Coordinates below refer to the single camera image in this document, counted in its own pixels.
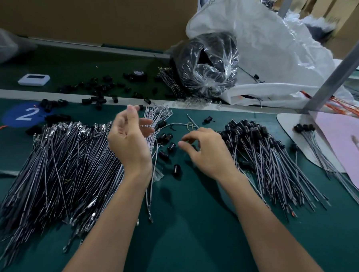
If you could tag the small white timer device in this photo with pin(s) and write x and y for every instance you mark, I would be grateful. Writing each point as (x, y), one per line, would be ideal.
(33, 79)

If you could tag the clear bag with black contents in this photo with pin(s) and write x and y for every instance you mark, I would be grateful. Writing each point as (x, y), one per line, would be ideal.
(207, 64)

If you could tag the person's left hand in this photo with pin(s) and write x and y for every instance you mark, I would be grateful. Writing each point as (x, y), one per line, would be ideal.
(130, 144)

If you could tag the clear plastic strip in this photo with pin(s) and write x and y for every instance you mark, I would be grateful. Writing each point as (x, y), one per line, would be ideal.
(2, 172)

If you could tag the brown cardboard panel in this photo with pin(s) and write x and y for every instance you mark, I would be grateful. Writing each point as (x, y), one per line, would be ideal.
(101, 21)

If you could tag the person's right hand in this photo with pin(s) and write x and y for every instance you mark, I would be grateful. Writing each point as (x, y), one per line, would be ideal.
(210, 154)

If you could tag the stack of cardboard boxes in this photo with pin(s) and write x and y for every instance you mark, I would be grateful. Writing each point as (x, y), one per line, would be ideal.
(344, 9)

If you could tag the person's left forearm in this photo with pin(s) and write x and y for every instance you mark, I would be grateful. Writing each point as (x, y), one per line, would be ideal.
(98, 241)

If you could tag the person's right forearm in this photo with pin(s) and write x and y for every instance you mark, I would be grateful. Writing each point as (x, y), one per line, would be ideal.
(271, 228)

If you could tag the crumpled clear plastic bag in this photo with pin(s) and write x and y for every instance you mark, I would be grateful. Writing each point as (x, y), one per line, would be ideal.
(0, 45)

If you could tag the pink paper sheet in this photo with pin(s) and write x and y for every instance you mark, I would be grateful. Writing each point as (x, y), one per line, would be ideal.
(345, 143)

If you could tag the blue round number sticker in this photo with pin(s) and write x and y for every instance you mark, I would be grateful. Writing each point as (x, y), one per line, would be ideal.
(23, 114)

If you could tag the large white plastic sack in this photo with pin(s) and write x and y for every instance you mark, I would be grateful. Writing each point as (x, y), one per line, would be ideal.
(271, 45)

